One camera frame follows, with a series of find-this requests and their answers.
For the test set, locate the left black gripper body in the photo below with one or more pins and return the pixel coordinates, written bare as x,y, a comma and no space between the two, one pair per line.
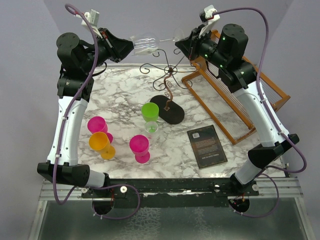
104,49

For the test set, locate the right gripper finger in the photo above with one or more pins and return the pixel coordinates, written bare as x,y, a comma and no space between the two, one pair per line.
195,34
185,46

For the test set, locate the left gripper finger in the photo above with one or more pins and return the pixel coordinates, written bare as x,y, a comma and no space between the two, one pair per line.
118,54
119,43

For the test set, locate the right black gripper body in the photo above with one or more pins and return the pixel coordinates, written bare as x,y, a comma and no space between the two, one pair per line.
202,46

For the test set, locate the clear wine glass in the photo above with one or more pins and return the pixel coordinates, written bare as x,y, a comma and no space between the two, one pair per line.
152,133
148,43

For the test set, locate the green plastic wine glass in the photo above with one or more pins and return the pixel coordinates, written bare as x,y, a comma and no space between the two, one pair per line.
150,112

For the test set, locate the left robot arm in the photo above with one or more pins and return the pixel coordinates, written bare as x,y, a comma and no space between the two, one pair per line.
74,89

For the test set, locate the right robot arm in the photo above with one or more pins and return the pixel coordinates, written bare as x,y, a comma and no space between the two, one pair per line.
240,77

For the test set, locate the metal wine glass rack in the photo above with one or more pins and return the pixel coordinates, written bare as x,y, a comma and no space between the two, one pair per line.
169,111

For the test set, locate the wooden dish rack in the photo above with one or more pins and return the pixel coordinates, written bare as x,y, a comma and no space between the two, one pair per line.
216,99

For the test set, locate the pink wine glass left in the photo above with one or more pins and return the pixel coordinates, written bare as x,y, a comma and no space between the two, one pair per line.
98,124

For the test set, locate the pink wine glass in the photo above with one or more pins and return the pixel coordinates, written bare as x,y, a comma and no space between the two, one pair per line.
139,145
98,124

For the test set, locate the orange plastic wine glass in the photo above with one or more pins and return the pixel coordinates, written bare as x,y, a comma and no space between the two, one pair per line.
100,143

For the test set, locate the pink wine glass front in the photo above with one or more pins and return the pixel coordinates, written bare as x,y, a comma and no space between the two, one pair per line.
139,145

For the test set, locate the black book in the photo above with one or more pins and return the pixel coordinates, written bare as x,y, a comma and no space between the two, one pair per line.
206,146

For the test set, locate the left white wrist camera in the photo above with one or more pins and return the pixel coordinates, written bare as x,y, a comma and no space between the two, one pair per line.
92,17

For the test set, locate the black mounting rail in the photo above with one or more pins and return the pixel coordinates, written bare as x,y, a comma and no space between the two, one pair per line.
171,192

